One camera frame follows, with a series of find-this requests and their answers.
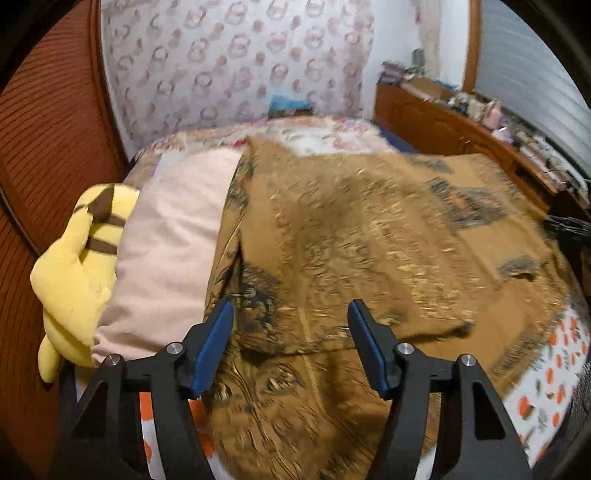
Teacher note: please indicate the wooden window frame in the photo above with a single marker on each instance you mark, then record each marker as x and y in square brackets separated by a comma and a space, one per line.
[472, 46]

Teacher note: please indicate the pale pink pillow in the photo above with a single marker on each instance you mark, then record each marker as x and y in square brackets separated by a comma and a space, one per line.
[161, 254]

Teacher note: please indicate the orange dotted white sheet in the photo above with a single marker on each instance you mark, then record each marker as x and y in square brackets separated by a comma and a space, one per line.
[554, 364]

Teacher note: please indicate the floral bedspread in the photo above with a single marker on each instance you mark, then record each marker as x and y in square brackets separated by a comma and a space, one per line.
[314, 134]

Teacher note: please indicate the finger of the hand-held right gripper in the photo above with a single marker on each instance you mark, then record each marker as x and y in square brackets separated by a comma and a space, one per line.
[570, 230]

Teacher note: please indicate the wooden dresser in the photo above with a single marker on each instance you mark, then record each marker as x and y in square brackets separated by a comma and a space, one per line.
[429, 124]

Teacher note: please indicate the wooden louvered wardrobe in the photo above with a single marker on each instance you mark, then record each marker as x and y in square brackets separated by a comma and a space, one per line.
[46, 138]

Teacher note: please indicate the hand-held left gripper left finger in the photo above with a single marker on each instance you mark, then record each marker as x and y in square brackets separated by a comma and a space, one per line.
[214, 346]

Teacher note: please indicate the navy blue bed sheet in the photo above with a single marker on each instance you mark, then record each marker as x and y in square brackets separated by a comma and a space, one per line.
[401, 138]

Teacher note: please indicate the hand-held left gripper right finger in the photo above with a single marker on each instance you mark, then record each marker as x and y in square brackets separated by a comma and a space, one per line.
[369, 346]

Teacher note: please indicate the grey window shutter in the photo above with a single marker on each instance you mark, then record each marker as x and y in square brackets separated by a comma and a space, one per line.
[521, 60]

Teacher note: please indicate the brown patterned blanket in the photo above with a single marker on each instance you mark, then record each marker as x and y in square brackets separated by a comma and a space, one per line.
[346, 230]

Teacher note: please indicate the pile of small dresser items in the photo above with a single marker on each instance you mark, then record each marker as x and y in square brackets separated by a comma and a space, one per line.
[485, 108]

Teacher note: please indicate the box with blue top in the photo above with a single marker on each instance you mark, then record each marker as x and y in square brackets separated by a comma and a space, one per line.
[286, 104]

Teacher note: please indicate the yellow plush toy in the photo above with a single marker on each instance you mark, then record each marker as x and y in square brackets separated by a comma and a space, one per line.
[64, 286]

